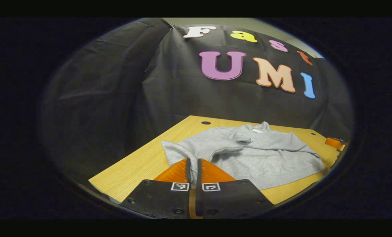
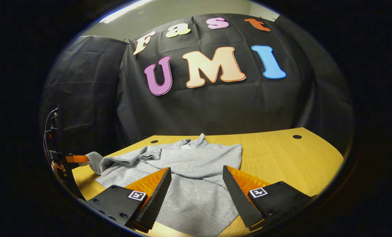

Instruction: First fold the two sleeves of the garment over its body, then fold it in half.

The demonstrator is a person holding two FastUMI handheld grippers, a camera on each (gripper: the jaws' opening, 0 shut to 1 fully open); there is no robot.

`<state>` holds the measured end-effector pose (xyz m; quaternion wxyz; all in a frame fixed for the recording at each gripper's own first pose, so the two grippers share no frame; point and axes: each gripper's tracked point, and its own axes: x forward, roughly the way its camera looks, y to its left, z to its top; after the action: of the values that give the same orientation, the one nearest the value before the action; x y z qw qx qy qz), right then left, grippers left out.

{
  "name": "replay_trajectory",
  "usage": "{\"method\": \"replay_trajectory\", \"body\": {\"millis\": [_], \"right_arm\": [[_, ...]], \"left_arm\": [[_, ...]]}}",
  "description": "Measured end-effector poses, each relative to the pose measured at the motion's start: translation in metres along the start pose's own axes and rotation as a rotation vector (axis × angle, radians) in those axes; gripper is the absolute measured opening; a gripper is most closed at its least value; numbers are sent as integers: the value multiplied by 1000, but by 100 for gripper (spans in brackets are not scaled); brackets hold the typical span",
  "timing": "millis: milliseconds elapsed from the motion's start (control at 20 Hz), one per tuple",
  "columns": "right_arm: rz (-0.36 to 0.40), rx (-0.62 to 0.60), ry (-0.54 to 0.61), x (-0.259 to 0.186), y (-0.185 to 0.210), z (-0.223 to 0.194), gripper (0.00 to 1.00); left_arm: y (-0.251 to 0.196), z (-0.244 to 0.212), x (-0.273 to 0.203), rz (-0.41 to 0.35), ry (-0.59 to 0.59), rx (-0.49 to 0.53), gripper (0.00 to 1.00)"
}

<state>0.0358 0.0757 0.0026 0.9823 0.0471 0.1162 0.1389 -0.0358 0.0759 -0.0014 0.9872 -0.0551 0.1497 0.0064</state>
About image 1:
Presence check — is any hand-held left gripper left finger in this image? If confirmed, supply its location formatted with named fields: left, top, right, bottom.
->
left=120, top=158, right=192, bottom=219

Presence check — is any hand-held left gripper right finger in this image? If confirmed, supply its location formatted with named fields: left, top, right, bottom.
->
left=195, top=158, right=276, bottom=219

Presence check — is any grey sweatshirt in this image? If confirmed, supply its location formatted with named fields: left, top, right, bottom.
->
left=161, top=121, right=325, bottom=191

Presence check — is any black backdrop cloth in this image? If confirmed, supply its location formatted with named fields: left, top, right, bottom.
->
left=41, top=18, right=354, bottom=185

